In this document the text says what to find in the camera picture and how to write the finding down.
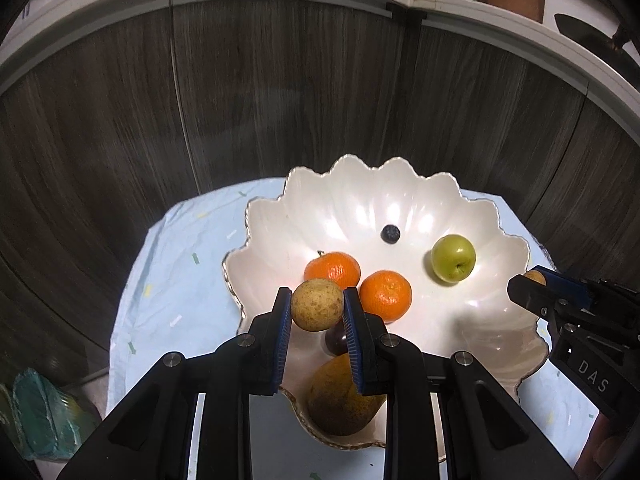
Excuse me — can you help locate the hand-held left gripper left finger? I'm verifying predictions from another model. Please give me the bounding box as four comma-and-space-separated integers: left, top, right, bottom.
57, 286, 294, 480

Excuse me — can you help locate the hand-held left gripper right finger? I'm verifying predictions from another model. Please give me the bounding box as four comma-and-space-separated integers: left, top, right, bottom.
342, 286, 578, 480

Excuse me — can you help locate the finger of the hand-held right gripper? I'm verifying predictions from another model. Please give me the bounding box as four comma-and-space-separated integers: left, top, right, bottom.
506, 275, 563, 320
532, 265, 593, 308

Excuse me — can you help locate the dark purple plum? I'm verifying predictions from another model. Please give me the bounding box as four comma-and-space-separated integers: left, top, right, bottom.
322, 322, 351, 357

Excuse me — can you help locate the tangerine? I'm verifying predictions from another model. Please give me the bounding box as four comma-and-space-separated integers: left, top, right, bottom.
304, 251, 362, 291
359, 270, 413, 323

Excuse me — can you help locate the yellow mango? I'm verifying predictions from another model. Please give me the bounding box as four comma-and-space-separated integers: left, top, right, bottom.
306, 355, 388, 437

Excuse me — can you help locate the green apple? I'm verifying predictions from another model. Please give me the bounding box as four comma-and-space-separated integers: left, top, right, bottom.
431, 234, 477, 283

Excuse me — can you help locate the white scalloped bowl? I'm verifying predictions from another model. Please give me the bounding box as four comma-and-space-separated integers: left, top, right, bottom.
221, 156, 550, 463

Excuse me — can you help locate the person's right hand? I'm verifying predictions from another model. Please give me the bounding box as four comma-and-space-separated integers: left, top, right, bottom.
575, 407, 636, 478

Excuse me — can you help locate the light blue patterned cloth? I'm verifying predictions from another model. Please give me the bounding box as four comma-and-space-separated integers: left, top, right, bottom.
106, 176, 601, 480

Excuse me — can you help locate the teal plastic bag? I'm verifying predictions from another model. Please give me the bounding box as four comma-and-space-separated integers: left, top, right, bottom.
0, 367, 101, 462

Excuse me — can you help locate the black wok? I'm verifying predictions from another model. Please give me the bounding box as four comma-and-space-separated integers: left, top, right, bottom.
554, 12, 640, 68

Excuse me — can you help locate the dark wood kitchen counter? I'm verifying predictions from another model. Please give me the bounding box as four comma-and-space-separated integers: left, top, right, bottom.
0, 0, 640, 396

